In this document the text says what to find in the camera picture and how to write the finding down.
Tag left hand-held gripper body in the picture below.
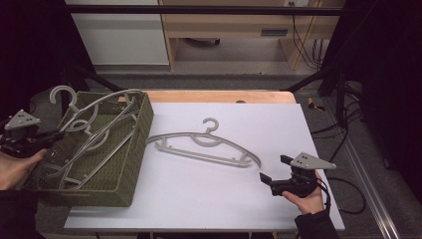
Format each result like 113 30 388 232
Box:
0 109 43 158

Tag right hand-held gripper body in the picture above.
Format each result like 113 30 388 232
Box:
270 152 336 198

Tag green woven basket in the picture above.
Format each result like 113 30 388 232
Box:
23 91 155 208

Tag person's left hand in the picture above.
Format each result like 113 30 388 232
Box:
0 148 48 192

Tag person's right hand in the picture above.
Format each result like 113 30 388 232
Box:
282 188 325 215

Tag white table board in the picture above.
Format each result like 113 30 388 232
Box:
64 103 346 232

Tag yellow and black tool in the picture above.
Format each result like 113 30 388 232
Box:
308 97 326 113

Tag dark curtain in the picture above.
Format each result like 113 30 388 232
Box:
0 0 98 133
319 0 422 203

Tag white cabinet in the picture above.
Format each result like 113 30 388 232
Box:
66 0 170 66

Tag light wooden desk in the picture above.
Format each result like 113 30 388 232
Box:
158 0 346 72

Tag black floor cables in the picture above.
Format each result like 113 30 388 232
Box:
312 83 366 152

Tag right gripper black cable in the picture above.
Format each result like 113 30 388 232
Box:
317 176 367 215

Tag aluminium rail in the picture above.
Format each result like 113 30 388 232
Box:
322 99 402 239

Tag black slanted frame strut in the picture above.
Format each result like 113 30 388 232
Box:
282 64 347 128
59 64 127 116

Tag hanging black desk cables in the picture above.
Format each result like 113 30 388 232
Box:
291 2 325 70

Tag black horizontal frame bar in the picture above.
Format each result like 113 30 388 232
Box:
64 4 344 16

